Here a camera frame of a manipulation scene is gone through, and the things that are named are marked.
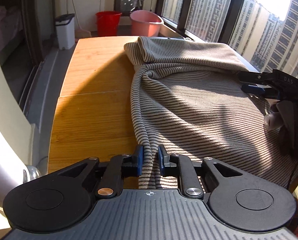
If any striped beige knit garment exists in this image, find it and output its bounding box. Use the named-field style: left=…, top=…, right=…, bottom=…
left=124, top=37, right=298, bottom=191

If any wooden folding table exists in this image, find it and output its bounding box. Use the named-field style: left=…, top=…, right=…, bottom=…
left=47, top=36, right=298, bottom=190

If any right hand holding gripper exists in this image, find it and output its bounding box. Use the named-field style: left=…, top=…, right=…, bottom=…
left=263, top=104, right=284, bottom=131

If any pink plastic bucket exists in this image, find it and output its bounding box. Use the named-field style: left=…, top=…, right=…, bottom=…
left=130, top=10, right=164, bottom=37

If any red plastic bucket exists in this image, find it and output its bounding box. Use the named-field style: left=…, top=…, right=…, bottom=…
left=96, top=11, right=122, bottom=37

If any white trash bin black lid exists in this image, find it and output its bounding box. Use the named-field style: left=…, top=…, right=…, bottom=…
left=55, top=14, right=75, bottom=50

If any bed with pink quilt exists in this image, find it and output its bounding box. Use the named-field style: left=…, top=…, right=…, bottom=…
left=0, top=6, right=23, bottom=52

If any broom with pink handle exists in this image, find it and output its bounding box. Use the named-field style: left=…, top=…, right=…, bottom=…
left=71, top=0, right=92, bottom=40

